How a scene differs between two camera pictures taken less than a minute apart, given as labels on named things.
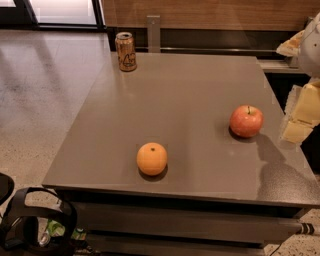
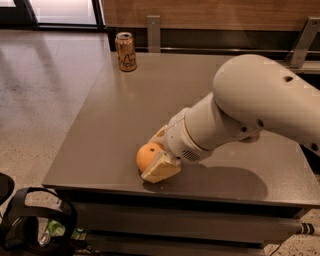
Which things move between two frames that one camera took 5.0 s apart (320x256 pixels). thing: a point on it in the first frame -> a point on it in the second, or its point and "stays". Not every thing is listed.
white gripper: (311, 50) -> (179, 139)
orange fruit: (151, 158) stays
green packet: (56, 229) stays
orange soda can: (125, 46) stays
